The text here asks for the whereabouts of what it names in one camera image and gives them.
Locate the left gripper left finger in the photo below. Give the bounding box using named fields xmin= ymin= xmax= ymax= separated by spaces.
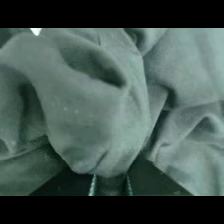
xmin=29 ymin=167 xmax=98 ymax=196

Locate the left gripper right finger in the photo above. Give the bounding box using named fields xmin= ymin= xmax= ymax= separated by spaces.
xmin=125 ymin=152 xmax=193 ymax=196

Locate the black shirt with striped sleeves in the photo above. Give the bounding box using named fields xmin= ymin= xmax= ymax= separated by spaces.
xmin=0 ymin=28 xmax=224 ymax=196

